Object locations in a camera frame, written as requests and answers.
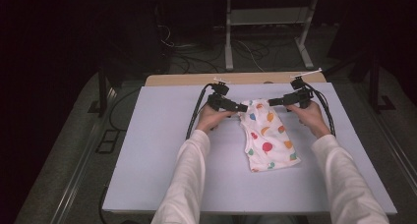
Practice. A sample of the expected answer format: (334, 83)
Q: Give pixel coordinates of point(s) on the white metal desk frame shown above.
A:
(229, 30)

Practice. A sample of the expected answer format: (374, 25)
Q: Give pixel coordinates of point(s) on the black floor socket frame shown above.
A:
(108, 141)

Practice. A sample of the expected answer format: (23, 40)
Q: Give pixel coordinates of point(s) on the white table board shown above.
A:
(147, 145)

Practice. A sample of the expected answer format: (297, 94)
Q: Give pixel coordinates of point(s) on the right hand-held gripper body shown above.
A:
(303, 98)

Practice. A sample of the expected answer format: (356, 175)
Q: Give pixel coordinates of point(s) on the white fruit print pants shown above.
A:
(267, 139)

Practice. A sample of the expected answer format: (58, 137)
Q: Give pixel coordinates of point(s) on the person's left hand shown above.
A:
(211, 119)

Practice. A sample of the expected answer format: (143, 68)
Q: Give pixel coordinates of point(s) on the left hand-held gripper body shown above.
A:
(218, 101)

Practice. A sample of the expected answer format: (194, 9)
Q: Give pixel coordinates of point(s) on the black metal stand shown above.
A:
(375, 86)
(103, 86)

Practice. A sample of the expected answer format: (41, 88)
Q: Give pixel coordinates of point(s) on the person's right hand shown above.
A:
(309, 117)

